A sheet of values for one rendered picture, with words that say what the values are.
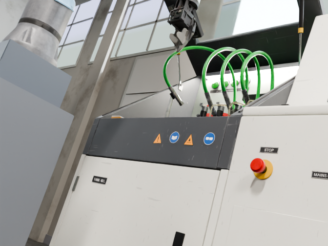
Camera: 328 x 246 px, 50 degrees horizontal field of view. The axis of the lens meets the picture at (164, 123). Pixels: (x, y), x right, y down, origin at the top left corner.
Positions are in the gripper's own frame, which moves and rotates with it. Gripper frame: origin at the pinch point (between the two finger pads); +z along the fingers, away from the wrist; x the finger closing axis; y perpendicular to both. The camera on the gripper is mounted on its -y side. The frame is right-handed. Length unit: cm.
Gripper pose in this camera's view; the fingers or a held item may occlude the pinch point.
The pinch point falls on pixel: (179, 50)
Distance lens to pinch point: 134.8
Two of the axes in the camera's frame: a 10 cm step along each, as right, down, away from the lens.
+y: -6.3, -4.0, -6.7
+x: 7.3, 0.0, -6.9
